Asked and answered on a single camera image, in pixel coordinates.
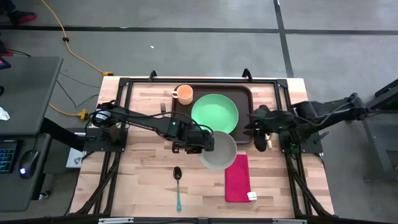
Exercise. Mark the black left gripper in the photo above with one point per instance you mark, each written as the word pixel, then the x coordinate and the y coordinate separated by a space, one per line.
pixel 186 138

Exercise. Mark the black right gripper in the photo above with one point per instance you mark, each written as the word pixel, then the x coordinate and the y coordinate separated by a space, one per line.
pixel 270 121

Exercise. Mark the beige bowl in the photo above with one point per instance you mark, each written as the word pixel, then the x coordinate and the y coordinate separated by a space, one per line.
pixel 220 152

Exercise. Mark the green plate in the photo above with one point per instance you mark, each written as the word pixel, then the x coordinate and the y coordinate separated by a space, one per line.
pixel 214 112

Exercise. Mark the red cloth napkin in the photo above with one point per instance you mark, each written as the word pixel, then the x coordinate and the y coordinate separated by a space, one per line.
pixel 237 183

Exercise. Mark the orange mug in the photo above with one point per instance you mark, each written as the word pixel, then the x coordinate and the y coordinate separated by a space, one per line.
pixel 185 95

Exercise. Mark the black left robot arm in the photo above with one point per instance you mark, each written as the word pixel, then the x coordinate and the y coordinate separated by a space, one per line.
pixel 146 122

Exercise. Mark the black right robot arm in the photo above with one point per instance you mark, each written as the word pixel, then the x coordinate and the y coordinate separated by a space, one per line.
pixel 326 113

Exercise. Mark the dark brown serving tray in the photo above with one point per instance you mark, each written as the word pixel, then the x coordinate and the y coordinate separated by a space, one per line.
pixel 245 102

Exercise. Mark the dark grey metal cart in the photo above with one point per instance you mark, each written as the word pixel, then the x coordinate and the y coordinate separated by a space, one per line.
pixel 377 149

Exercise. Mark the white printed box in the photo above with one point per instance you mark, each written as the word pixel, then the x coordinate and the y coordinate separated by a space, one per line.
pixel 74 158

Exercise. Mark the black computer mouse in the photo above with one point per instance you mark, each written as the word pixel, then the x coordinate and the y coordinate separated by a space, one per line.
pixel 28 163

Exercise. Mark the grey desk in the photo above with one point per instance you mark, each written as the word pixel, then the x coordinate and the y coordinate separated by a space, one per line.
pixel 28 93

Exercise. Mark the backlit keyboard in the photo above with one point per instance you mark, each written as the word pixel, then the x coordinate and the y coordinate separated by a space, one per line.
pixel 7 157

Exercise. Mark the white crumpled tissue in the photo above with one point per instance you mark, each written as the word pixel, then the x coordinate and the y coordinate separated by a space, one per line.
pixel 3 114

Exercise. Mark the person's foot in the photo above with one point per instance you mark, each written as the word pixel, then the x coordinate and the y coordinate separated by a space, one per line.
pixel 25 17
pixel 4 50

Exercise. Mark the person's leg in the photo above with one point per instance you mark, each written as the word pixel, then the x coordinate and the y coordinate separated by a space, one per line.
pixel 6 4

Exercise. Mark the black aluminium table frame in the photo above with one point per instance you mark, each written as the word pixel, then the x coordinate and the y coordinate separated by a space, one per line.
pixel 217 80

